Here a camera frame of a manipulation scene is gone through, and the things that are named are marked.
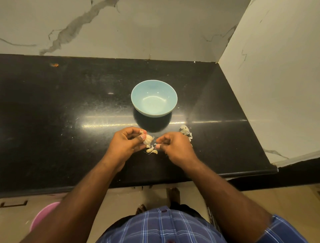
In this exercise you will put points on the blue plaid shirt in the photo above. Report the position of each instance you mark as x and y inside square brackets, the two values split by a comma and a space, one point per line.
[162, 228]

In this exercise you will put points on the pile of garlic skins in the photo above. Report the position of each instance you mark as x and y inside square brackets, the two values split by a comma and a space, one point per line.
[151, 149]

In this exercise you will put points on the person's right hand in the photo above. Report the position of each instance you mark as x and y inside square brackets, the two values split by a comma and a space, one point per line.
[177, 147]

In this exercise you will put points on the pink plastic bucket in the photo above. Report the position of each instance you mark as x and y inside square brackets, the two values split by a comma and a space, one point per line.
[42, 214]

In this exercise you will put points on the person's left forearm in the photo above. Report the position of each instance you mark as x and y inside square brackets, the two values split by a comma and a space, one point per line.
[75, 205]

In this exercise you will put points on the white garlic bulb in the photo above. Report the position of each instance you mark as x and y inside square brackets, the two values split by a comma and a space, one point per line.
[149, 139]

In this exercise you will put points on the person's left foot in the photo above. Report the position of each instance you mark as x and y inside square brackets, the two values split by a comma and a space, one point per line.
[141, 208]

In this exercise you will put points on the black cabinet trim strip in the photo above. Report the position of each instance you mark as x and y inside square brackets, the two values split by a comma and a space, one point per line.
[210, 215]

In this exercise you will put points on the garlic peel scrap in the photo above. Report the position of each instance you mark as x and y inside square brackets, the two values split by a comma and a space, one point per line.
[186, 131]

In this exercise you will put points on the small orange scrap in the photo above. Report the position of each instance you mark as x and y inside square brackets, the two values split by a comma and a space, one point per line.
[54, 64]

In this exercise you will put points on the light blue bowl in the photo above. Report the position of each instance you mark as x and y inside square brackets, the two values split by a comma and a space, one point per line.
[154, 97]

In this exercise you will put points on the person's left hand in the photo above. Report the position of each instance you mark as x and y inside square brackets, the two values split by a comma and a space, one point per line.
[122, 147]

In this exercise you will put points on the person's right forearm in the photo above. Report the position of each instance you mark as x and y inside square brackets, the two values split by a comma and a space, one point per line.
[227, 200]

